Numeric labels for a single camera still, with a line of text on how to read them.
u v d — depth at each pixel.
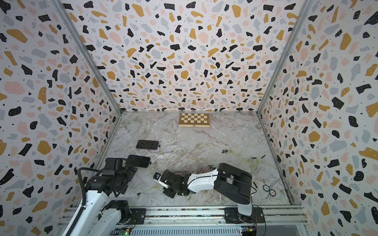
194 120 1.13
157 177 0.73
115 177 0.59
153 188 0.83
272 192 0.82
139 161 0.92
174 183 0.65
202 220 0.73
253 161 0.95
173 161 0.95
